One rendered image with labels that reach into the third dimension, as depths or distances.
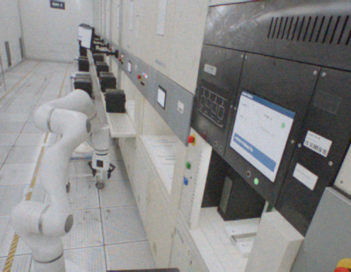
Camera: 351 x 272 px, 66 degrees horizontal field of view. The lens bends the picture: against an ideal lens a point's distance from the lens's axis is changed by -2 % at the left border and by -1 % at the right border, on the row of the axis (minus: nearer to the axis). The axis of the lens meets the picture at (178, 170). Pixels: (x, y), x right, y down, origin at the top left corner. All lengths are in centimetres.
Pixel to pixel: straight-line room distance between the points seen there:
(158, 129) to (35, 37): 1211
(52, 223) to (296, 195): 84
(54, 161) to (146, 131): 181
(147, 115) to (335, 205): 230
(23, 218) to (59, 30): 1352
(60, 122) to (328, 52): 90
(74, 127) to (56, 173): 19
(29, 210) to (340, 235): 100
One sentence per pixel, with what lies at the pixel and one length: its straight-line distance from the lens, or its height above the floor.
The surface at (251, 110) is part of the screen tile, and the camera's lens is 95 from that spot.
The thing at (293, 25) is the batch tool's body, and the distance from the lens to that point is 86.
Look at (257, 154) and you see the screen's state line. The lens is 91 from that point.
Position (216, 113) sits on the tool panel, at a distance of 117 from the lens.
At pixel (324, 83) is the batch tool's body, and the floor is 177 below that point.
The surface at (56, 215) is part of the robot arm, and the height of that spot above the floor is 118.
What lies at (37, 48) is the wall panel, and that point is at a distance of 1461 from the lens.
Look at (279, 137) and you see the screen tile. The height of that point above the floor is 160.
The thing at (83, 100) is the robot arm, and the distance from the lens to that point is 125.
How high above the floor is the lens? 183
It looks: 27 degrees down
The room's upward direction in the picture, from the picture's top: 8 degrees clockwise
